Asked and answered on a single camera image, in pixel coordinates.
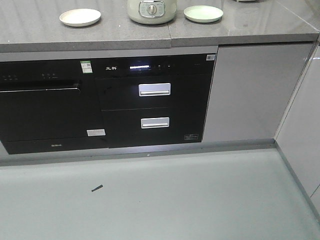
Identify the black two-drawer sterilizer cabinet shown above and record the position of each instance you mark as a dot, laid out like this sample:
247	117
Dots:
155	99

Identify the small black floor debris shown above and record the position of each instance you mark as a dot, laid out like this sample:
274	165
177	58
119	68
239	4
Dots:
97	188

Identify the pale green electric cooking pot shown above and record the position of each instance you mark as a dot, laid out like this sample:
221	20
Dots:
151	12

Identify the mint green plate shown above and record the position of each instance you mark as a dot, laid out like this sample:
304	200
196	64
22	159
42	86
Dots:
203	13

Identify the black built-in dishwasher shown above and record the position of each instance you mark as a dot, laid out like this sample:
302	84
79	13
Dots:
49	105

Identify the cream white plate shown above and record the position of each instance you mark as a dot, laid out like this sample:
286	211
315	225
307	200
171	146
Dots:
80	17

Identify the white rice cooker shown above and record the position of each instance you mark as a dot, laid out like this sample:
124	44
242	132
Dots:
246	0

